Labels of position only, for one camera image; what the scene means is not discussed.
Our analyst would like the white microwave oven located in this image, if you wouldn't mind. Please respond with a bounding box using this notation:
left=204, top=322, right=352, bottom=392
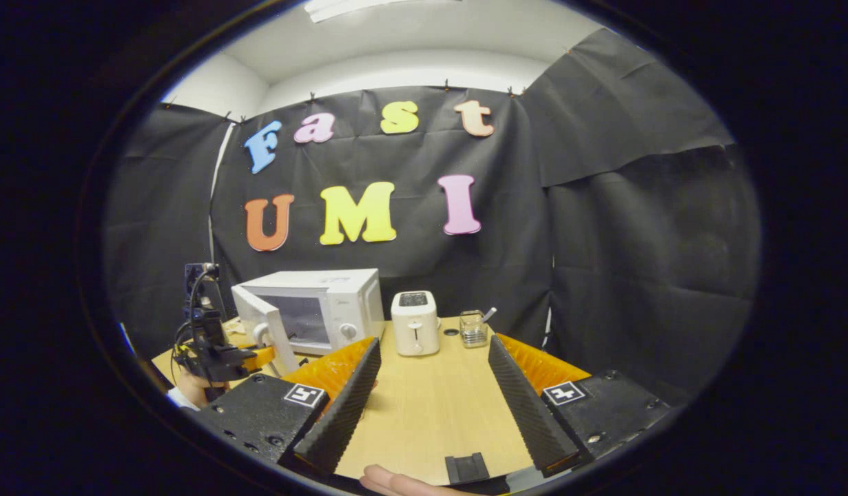
left=231, top=268, right=386, bottom=377

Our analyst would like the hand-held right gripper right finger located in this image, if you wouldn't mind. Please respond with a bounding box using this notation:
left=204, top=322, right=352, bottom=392
left=487, top=334, right=673, bottom=479

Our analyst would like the white toaster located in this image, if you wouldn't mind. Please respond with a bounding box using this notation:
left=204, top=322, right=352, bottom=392
left=391, top=290, right=442, bottom=358

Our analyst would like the ceiling light panel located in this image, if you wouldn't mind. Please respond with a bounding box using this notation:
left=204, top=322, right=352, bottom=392
left=304, top=0, right=460, bottom=23

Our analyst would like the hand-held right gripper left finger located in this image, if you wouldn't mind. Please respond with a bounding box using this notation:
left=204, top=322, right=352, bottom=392
left=186, top=336, right=383, bottom=477

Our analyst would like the clear glass cup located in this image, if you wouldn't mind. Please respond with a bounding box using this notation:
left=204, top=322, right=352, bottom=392
left=459, top=307, right=497, bottom=349

